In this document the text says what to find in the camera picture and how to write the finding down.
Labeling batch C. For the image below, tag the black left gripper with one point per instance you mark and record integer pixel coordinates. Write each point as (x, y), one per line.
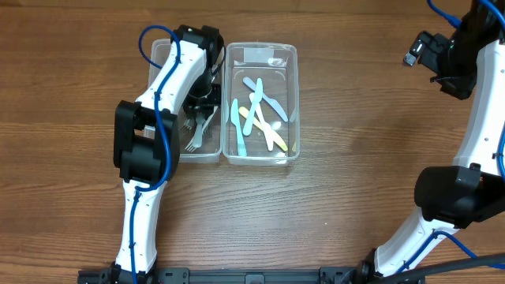
(201, 105)

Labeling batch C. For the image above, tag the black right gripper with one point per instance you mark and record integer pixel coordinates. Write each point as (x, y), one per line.
(450, 84)

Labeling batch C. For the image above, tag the teal plastic knife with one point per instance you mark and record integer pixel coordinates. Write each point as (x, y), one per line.
(235, 119)

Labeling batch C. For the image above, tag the pale blue plastic fork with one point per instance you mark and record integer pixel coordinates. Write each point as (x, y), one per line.
(197, 139)

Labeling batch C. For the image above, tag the light blue plastic knife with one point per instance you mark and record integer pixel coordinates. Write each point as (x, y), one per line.
(249, 120)

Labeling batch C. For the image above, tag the pale grey-blue plastic knife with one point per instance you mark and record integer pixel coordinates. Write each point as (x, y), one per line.
(274, 104)

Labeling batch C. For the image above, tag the white plastic knife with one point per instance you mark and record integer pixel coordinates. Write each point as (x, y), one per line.
(265, 126)

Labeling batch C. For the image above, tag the white plastic fork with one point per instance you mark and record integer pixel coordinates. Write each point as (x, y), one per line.
(207, 132)

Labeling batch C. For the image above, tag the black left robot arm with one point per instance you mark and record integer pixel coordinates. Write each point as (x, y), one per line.
(147, 144)

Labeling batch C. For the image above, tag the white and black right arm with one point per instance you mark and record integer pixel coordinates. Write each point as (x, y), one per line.
(450, 198)

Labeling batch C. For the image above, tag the clear plastic container left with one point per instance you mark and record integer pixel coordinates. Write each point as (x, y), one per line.
(210, 149)

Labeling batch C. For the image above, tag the clear plastic container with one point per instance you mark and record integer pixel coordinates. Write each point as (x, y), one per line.
(277, 65)
(210, 149)

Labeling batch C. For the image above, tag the clear plastic container right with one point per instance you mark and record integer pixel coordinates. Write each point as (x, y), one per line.
(277, 65)

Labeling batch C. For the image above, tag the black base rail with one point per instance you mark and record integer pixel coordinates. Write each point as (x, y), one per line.
(252, 276)

